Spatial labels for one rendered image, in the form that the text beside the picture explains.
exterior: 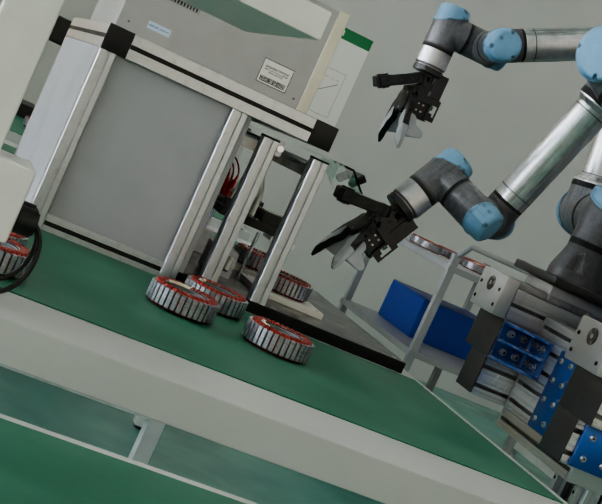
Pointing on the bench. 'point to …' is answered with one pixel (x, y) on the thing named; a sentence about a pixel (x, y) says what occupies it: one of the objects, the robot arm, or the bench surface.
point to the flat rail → (281, 157)
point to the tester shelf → (204, 81)
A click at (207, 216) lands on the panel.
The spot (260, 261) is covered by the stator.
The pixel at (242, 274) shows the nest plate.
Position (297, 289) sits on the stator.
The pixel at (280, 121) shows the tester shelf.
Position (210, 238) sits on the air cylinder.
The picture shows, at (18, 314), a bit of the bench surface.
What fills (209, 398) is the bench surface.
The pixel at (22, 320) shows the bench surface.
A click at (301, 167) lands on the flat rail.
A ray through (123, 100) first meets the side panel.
